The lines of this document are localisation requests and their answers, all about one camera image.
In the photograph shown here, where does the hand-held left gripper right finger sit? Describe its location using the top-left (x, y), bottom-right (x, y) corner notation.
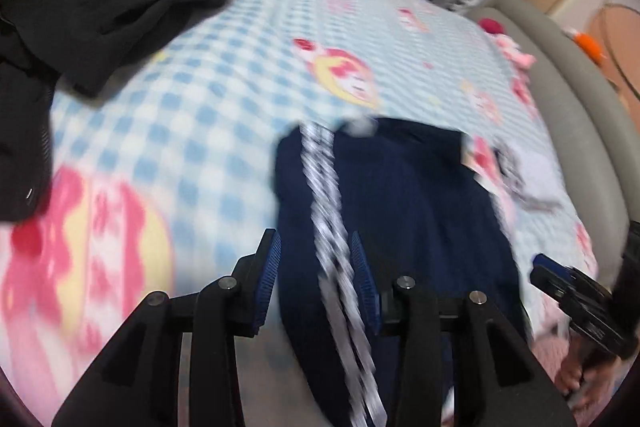
top-left (352, 231), bottom-right (577, 427)

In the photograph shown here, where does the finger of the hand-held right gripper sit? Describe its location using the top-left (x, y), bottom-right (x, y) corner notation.
top-left (530, 253), bottom-right (577, 304)

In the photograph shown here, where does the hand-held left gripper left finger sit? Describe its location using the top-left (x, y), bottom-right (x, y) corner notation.
top-left (51, 229), bottom-right (282, 427)

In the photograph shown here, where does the navy blue garment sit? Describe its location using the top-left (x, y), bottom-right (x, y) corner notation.
top-left (274, 117), bottom-right (532, 427)

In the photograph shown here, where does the person's right hand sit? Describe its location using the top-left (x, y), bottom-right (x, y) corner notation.
top-left (554, 336), bottom-right (617, 402)

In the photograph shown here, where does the grey striped cloth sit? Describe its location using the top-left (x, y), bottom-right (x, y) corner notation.
top-left (494, 141), bottom-right (563, 214)

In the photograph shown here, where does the checkered cartoon printed blanket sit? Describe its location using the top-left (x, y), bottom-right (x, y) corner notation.
top-left (0, 0), bottom-right (601, 427)

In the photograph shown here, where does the pink plush toy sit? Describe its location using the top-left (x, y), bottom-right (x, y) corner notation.
top-left (477, 17), bottom-right (538, 70)

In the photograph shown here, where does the orange object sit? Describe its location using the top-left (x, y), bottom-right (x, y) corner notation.
top-left (574, 31), bottom-right (609, 64)

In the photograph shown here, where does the grey padded bed frame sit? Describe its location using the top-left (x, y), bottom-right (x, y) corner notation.
top-left (462, 0), bottom-right (640, 293)

